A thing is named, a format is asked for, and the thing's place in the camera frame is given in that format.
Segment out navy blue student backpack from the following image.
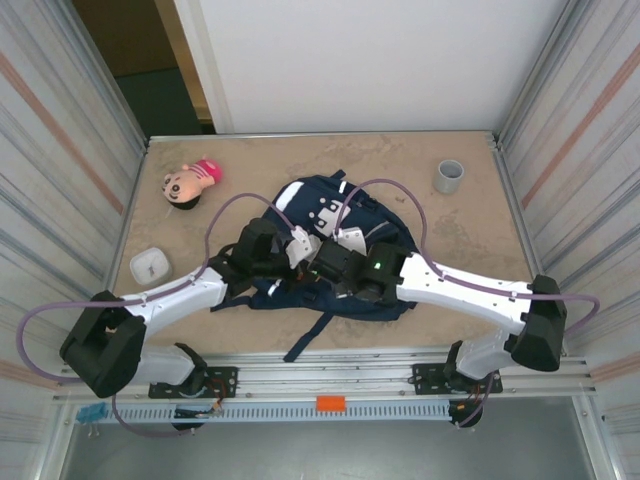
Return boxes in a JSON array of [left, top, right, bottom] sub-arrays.
[[209, 169, 419, 362]]

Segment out pink plush doll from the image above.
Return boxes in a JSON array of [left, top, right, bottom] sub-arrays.
[[160, 158, 225, 212]]

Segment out white rounded plastic box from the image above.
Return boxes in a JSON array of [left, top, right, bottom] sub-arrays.
[[128, 247, 174, 287]]

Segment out grey plastic cup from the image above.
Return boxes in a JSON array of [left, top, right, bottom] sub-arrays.
[[432, 158, 466, 195]]

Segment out blue clip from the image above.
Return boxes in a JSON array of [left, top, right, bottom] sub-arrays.
[[74, 403, 108, 427]]

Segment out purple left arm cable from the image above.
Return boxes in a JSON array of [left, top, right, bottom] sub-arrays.
[[17, 192, 301, 439]]

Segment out aluminium mounting rail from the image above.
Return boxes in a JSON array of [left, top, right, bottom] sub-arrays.
[[52, 349, 599, 401]]

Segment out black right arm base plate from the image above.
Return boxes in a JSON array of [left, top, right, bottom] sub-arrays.
[[410, 362, 504, 397]]

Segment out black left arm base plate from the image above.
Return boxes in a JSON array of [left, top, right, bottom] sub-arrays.
[[148, 366, 239, 400]]

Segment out white slotted cable duct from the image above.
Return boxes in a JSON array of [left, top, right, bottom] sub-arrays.
[[112, 402, 454, 425]]

